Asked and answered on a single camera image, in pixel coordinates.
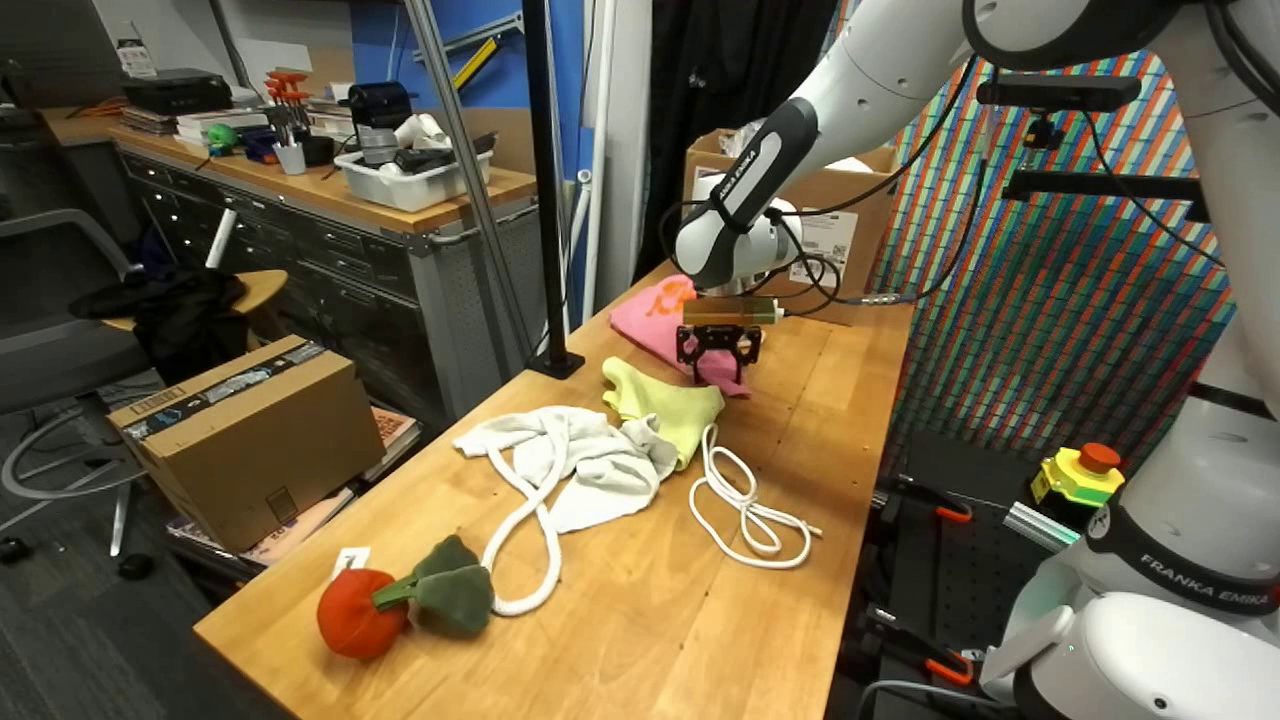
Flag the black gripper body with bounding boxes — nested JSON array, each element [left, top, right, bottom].
[[677, 321, 769, 357]]

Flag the yellow-green cloth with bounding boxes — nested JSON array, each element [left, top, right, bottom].
[[597, 351, 731, 471]]

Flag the pink cloth with orange print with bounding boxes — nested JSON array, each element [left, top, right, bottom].
[[608, 270, 751, 399]]

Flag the red plush tomato green leaves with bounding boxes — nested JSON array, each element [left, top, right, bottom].
[[312, 532, 496, 662]]

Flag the white tote bag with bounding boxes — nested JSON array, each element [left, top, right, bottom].
[[448, 405, 681, 618]]

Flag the cardboard box with white label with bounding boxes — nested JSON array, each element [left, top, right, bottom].
[[681, 123, 908, 332]]

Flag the black pole with base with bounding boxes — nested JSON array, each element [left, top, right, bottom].
[[522, 0, 589, 384]]

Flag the black cart with orange clamps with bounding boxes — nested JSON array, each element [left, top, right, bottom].
[[856, 456, 1072, 696]]

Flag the silver metal pole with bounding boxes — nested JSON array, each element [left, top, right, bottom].
[[400, 0, 540, 374]]

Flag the white plastic bin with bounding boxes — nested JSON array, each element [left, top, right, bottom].
[[332, 148, 496, 215]]

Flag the yellow emergency stop button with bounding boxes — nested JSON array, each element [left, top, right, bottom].
[[1029, 436, 1134, 511]]

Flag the grey workbench with wooden top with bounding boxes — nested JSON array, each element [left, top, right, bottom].
[[38, 111, 553, 425]]

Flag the yellow level tool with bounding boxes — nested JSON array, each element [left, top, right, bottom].
[[446, 34, 506, 94]]

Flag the black round container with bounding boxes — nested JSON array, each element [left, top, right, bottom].
[[350, 80, 415, 136]]

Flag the round wooden stool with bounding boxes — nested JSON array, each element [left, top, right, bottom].
[[98, 265, 291, 334]]

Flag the open cardboard box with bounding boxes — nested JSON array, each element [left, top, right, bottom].
[[104, 332, 389, 556]]

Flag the orange toy figure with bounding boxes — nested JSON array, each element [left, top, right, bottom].
[[262, 67, 312, 111]]

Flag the black bag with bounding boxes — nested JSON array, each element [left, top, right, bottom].
[[70, 265, 253, 386]]

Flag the green small object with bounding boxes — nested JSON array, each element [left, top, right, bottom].
[[195, 119, 249, 156]]

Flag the black device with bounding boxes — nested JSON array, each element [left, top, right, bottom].
[[120, 70, 236, 119]]

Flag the grey office chair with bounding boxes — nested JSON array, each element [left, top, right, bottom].
[[0, 202, 154, 410]]

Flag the white cable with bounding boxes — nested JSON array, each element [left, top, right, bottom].
[[686, 429, 823, 575]]

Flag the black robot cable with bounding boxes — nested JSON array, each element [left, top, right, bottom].
[[765, 52, 995, 311]]

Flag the black boom bracket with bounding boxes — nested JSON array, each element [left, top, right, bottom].
[[995, 156, 1280, 226]]

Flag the black stereo camera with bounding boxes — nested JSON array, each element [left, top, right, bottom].
[[976, 70, 1144, 115]]

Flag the white hose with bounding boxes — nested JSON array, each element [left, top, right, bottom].
[[0, 399, 135, 508]]

